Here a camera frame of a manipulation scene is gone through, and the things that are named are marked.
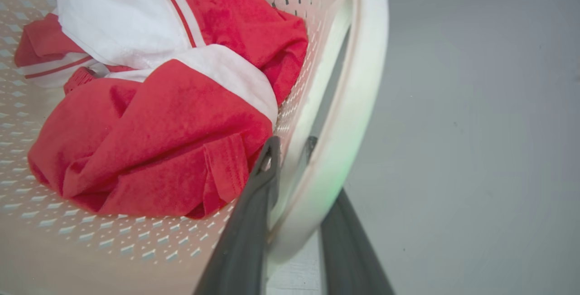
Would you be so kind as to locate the white perforated plastic laundry basket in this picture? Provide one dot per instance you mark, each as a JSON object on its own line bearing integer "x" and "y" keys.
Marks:
{"x": 340, "y": 104}

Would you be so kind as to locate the red and white garment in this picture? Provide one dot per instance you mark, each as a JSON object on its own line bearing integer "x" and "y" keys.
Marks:
{"x": 172, "y": 118}

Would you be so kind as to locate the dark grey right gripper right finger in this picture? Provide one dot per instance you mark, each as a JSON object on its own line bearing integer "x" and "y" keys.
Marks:
{"x": 351, "y": 249}

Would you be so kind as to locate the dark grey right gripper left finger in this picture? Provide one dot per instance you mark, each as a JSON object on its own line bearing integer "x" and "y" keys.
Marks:
{"x": 244, "y": 240}

